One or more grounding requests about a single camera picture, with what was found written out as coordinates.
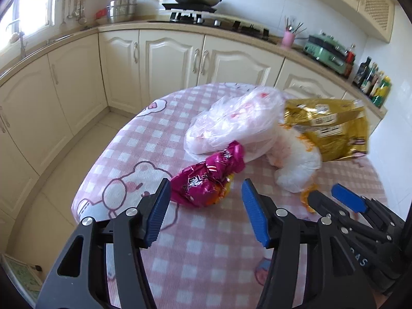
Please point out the gold snack bag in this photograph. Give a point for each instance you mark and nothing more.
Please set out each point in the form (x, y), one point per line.
(334, 128)

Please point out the dark wine bottle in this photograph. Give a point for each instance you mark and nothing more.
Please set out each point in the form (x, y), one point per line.
(362, 74)

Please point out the yellow-cap oil bottle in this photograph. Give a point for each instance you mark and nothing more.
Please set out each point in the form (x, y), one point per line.
(377, 87)

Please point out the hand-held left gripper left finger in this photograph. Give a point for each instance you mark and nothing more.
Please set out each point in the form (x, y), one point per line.
(157, 212)

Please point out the hanging slotted spatula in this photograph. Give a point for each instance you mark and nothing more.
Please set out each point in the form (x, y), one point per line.
(63, 16)

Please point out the hanging metal skimmer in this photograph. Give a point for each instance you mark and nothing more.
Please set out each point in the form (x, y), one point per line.
(82, 17)

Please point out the red-label dark bottle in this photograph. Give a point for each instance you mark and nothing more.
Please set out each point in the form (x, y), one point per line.
(350, 61)

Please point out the black glass gas hob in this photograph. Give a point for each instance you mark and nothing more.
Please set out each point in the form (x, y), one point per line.
(225, 25)

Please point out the white bag orange print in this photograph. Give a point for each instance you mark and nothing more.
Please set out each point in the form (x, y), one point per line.
(296, 164)

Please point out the pink checked tablecloth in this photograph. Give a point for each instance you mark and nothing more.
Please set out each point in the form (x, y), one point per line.
(209, 257)

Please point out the white shelf green liner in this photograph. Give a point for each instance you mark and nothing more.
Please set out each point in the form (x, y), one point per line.
(22, 278)

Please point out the pink utensil holder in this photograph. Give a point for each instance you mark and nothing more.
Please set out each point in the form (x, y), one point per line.
(288, 39)

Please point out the magenta foil wrapper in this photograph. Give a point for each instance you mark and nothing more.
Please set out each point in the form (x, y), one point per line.
(199, 180)

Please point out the beige kitchen countertop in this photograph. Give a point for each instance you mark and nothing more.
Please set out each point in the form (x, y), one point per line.
(128, 25)

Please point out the cream base kitchen cabinets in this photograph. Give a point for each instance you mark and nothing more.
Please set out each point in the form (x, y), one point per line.
(167, 58)

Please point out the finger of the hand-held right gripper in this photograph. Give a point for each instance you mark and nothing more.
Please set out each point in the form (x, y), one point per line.
(322, 201)
(349, 198)

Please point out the clear plastic bag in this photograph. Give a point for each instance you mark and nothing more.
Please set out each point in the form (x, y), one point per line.
(231, 125)

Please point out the hanging metal ladle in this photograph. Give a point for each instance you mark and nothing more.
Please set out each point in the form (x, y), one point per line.
(70, 11)

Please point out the sliding kitchen window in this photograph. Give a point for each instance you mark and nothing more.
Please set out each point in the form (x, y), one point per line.
(29, 6)

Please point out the green bottle yellow label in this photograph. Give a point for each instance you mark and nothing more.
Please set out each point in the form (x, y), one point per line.
(383, 93)

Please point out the red food container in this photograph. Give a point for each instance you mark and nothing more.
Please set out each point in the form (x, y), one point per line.
(101, 13)

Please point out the steel sink faucet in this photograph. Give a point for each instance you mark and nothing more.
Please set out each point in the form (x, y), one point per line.
(22, 43)

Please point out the stainless steel steamer pot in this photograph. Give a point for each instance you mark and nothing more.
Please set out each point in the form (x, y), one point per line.
(121, 9)

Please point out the green electric cooker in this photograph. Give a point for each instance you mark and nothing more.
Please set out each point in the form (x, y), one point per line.
(325, 51)

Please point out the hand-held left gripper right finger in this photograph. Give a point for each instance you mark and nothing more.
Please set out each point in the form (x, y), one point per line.
(256, 212)

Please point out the orange wrapper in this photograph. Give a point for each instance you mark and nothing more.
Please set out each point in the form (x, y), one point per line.
(222, 190)

